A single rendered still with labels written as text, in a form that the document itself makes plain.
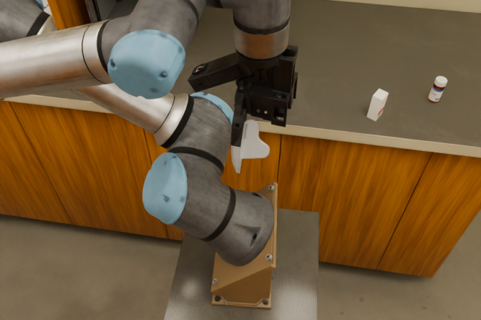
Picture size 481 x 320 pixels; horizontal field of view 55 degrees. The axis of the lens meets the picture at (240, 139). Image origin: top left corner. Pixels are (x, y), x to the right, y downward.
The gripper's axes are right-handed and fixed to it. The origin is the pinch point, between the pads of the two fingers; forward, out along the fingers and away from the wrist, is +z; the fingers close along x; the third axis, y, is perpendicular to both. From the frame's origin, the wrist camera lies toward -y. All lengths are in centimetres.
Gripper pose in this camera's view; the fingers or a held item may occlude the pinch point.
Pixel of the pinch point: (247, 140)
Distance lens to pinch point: 79.4
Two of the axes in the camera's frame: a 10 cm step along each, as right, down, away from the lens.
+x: 3.0, -7.0, 6.5
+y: 9.5, 2.1, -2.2
